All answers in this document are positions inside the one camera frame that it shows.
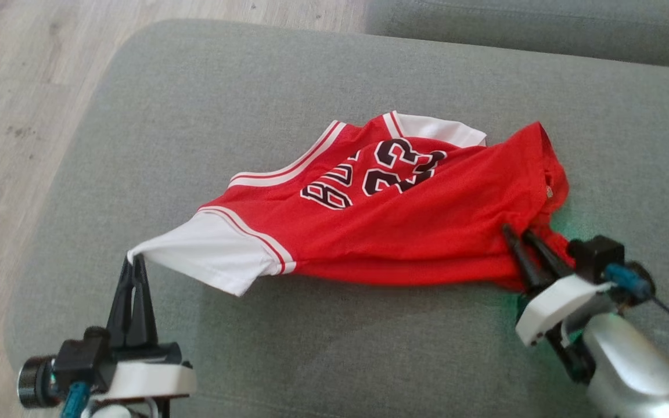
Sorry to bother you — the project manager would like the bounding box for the small grey sofa seat cushion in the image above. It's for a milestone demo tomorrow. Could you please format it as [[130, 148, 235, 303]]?
[[364, 0, 669, 71]]

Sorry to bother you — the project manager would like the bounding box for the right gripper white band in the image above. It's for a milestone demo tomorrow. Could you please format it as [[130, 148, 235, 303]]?
[[502, 224, 614, 385]]

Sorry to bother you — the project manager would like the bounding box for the blue left cable connector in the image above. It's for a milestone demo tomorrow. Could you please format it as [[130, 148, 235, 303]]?
[[59, 381, 92, 418]]

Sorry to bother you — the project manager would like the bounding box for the large grey sofa seat cushion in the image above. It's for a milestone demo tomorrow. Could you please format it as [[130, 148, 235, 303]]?
[[3, 17, 669, 418]]

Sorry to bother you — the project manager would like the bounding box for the blue cable connector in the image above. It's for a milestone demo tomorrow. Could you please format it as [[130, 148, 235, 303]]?
[[604, 261, 656, 301], [59, 381, 92, 418]]

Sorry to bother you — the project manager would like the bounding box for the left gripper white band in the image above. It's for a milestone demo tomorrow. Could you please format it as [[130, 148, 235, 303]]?
[[93, 257, 197, 401]]

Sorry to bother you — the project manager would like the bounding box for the red jersey with white sleeves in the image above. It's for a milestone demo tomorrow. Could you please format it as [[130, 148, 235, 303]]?
[[127, 110, 571, 297]]

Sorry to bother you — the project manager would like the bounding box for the blue right cable connector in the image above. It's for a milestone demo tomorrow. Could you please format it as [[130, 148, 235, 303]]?
[[604, 261, 656, 301]]

